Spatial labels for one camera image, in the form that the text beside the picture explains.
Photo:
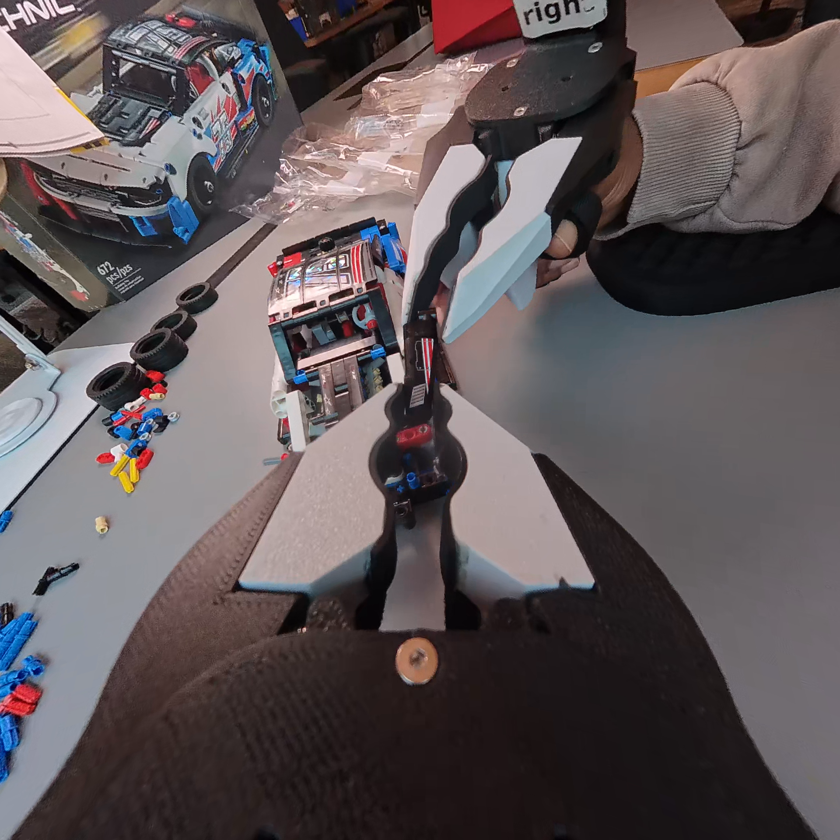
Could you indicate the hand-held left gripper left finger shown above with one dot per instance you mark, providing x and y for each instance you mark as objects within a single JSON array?
[{"x": 308, "y": 525}]

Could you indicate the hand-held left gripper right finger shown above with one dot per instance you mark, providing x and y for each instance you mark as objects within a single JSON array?
[{"x": 525, "y": 525}]

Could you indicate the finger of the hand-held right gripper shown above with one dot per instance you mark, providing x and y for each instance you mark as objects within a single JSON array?
[
  {"x": 436, "y": 216},
  {"x": 518, "y": 229}
]

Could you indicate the black striped toy panel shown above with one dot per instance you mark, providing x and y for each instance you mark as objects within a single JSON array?
[{"x": 420, "y": 367}]

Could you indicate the brick-built toy race car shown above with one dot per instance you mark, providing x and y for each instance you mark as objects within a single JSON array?
[{"x": 328, "y": 328}]

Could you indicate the person's right hand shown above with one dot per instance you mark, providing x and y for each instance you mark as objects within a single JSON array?
[{"x": 561, "y": 259}]

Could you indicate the red felt bag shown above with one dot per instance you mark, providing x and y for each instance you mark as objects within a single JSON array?
[{"x": 472, "y": 23}]

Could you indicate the pile of clear plastic bags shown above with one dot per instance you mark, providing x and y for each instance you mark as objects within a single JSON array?
[{"x": 367, "y": 138}]

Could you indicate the pile of mixed toy pieces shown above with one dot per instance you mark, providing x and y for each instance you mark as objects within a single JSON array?
[{"x": 138, "y": 433}]

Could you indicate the black angled toy connector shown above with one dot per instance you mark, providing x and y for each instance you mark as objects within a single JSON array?
[{"x": 56, "y": 575}]

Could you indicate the toy race car box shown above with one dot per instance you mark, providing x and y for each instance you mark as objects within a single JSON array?
[{"x": 170, "y": 151}]

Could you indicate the pile of small toy pins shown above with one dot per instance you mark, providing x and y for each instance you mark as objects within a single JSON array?
[{"x": 16, "y": 695}]

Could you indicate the white instruction booklet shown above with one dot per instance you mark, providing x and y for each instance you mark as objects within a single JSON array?
[{"x": 33, "y": 105}]

